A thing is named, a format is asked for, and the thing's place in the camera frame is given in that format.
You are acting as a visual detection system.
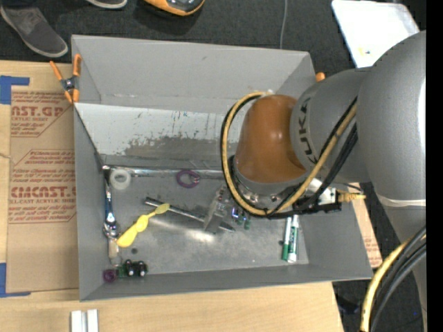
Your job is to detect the blue and silver wrench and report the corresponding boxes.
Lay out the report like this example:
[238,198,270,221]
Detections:
[102,176,121,239]

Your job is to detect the brown cardboard board red print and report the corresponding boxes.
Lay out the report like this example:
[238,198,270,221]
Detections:
[0,59,383,299]

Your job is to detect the thin purple ring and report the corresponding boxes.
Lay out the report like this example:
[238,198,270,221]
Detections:
[176,169,201,190]

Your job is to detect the green toy car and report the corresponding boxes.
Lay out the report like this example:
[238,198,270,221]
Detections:
[116,259,150,279]

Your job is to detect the silver metal rod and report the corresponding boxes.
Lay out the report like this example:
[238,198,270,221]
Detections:
[143,196,209,222]

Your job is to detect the small beige block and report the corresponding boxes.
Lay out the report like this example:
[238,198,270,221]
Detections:
[107,238,120,265]

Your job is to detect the yellow toothbrush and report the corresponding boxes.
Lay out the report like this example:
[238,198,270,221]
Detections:
[116,203,172,249]

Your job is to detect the grey metal bin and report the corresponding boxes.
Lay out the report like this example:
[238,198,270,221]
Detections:
[71,35,374,302]

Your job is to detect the white and green marker pen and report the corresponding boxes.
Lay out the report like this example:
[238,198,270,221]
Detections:
[287,214,300,264]

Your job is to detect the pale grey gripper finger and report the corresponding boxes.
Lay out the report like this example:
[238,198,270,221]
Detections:
[202,216,230,235]
[206,201,226,221]

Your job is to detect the person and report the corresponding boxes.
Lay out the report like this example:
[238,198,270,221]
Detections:
[0,0,128,59]

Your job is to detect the white tape roll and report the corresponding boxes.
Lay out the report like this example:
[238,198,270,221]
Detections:
[109,168,133,191]

